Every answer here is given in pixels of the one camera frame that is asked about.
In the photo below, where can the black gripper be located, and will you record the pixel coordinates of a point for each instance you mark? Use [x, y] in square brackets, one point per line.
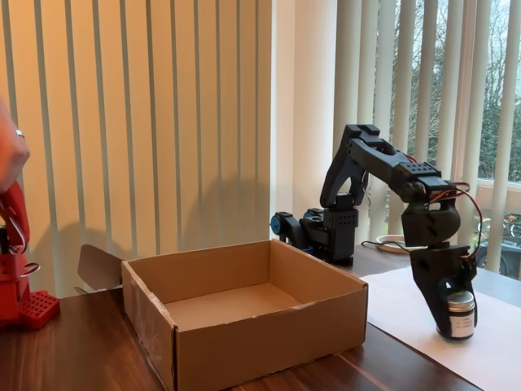
[432, 269]

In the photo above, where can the small jar with silver lid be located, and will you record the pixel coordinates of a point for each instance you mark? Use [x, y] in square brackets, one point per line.
[462, 322]

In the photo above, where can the red leader robot arm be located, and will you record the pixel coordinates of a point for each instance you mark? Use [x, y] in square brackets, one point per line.
[16, 293]

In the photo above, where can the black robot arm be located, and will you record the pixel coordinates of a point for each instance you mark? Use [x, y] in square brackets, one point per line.
[378, 159]

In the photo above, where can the open brown cardboard box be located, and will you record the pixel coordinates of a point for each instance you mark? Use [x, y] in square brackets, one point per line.
[264, 338]

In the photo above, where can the person's hand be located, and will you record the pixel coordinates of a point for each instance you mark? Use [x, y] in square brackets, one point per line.
[12, 159]

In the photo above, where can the dark parked car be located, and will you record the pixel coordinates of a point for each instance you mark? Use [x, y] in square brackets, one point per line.
[510, 260]

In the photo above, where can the white paper sheet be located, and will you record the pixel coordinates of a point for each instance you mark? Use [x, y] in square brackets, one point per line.
[500, 346]

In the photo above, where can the beige masking tape roll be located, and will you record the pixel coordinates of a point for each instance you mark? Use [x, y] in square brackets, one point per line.
[380, 240]

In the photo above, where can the parked bicycle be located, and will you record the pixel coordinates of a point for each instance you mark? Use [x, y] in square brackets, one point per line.
[510, 226]

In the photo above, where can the white vertical window blinds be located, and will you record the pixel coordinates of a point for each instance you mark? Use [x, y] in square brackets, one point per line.
[134, 122]
[427, 81]

